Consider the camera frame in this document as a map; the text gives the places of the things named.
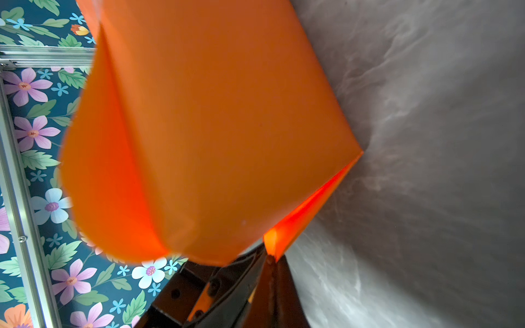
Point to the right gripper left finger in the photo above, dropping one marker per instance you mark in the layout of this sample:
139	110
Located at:
209	296

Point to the aluminium frame strut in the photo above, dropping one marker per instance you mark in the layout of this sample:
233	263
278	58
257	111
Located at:
29	251

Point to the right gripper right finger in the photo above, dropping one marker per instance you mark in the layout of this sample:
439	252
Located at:
276	302

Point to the yellow wrapping paper sheet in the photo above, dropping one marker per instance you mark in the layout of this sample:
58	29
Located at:
204	127

